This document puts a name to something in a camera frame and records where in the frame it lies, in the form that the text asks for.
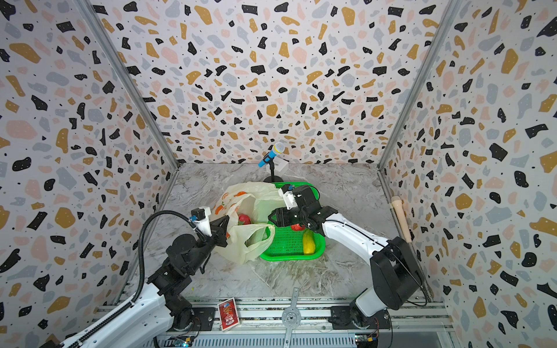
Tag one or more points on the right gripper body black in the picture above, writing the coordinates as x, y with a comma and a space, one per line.
291, 215

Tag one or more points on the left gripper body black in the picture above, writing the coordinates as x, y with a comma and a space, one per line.
204, 247

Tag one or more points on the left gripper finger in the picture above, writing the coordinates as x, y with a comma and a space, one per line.
219, 226
220, 240

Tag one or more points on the red apple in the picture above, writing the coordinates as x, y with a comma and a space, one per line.
297, 227

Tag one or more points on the cream plastic bag orange print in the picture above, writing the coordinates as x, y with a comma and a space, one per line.
248, 234

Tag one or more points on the pink dragon fruit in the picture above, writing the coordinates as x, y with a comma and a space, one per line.
244, 220

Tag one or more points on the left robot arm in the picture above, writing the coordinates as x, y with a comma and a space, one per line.
157, 304

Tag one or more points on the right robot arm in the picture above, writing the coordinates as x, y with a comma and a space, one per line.
395, 273

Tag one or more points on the green plastic basket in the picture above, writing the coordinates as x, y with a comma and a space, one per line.
288, 245

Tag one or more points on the black microphone stand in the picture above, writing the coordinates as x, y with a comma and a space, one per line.
273, 177

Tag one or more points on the blue toy microphone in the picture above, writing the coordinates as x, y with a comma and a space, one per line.
277, 149

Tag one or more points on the red playing card box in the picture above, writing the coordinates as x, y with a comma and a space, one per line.
228, 314

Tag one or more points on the beige wooden pestle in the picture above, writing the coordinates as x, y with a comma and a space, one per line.
397, 205

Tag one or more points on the round metal mounting plate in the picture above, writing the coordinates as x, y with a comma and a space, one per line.
291, 317

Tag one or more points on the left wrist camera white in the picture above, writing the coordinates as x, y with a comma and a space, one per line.
201, 219

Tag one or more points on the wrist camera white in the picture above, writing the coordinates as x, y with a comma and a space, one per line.
287, 194
201, 219

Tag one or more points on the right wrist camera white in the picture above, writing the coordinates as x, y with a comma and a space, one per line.
287, 194

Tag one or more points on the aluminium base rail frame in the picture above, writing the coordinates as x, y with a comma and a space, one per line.
427, 325

